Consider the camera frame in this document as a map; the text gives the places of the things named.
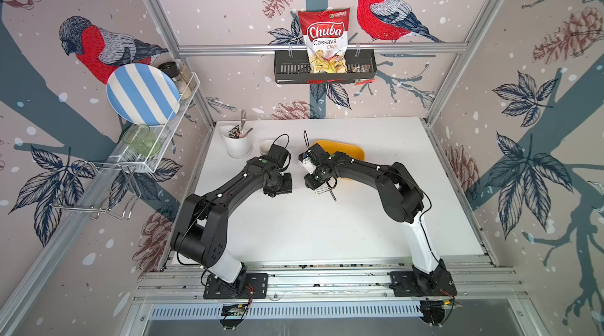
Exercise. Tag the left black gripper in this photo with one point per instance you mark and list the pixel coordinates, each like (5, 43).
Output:
(287, 187)

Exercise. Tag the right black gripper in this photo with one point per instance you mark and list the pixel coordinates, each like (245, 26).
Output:
(309, 184)

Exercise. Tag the yellow plastic storage box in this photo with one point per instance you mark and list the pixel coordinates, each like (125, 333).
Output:
(347, 148)

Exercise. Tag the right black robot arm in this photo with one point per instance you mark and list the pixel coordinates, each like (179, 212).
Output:
(402, 199)

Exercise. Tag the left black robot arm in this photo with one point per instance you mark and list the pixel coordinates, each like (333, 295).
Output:
(200, 231)

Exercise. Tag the purple grey mug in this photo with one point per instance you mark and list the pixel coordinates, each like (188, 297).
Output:
(265, 146)

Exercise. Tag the white utensil holder cup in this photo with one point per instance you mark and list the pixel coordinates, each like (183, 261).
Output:
(236, 145)

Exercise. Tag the metal fork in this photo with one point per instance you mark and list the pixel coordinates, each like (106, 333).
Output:
(243, 119)

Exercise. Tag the black lid spice jar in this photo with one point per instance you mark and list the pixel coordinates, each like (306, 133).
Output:
(172, 70)

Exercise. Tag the red Chuba chips bag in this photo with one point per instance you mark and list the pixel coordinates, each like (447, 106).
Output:
(325, 35)

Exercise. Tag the green glass bowl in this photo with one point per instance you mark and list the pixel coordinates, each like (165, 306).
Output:
(142, 140)

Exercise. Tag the blue white striped plate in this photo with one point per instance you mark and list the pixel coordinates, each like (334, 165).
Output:
(143, 95)

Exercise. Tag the black wire wall basket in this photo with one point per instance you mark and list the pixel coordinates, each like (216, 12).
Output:
(297, 67)

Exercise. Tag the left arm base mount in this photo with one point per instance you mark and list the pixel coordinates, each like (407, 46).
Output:
(246, 287)

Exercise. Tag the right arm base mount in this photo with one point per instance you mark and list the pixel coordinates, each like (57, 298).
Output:
(420, 284)

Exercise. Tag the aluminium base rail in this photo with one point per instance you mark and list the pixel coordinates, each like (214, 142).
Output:
(318, 292)

